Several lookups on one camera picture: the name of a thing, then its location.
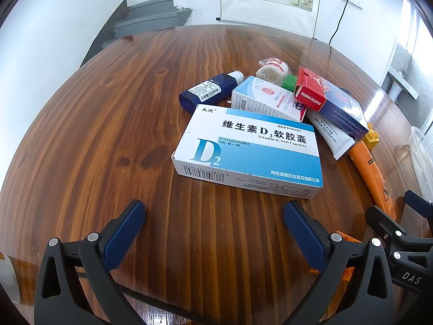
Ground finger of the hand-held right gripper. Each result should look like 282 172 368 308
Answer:
404 190 433 238
365 206 433 252

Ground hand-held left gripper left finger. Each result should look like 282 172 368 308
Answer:
34 199 151 325

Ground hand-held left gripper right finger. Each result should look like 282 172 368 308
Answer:
283 200 395 325

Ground orange toy block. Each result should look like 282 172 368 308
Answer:
309 231 362 283

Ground clear plastic container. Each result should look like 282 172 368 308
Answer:
408 126 433 190

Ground orange tube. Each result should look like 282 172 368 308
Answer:
348 141 397 220

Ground yellow toy block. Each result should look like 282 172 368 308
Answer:
363 123 380 150

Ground white tube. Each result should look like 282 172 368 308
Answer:
304 110 355 160

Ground white blue medicine box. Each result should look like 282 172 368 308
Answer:
171 104 323 200

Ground red blue playing card box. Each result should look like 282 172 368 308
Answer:
294 67 370 142

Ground light blue white carton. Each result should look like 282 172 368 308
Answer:
231 75 307 122

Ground green toy block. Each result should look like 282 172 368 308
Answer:
282 74 298 92

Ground dark blue bottle white cap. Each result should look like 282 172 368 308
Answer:
179 71 245 112

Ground bandage roll clear packet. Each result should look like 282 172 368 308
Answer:
255 57 293 87

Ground wooden desktop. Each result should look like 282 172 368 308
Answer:
0 24 433 325

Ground white washbasin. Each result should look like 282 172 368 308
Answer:
387 66 420 102

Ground white rounded object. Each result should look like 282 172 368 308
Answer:
0 254 21 305

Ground window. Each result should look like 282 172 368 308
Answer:
401 0 427 55

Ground grey stairs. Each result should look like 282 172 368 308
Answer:
101 0 193 50

